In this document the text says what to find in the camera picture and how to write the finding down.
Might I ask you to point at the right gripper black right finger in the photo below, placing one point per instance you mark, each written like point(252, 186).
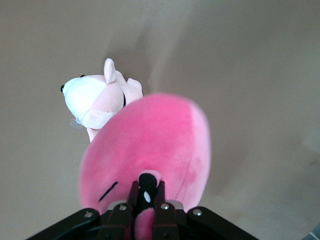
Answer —
point(166, 220)

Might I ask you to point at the pale pink white dog plush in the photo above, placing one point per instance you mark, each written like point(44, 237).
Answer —
point(87, 97)

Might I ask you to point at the bright pink round plush toy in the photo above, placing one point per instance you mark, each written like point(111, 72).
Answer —
point(150, 140)

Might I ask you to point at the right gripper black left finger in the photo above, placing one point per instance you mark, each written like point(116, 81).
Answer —
point(121, 220)

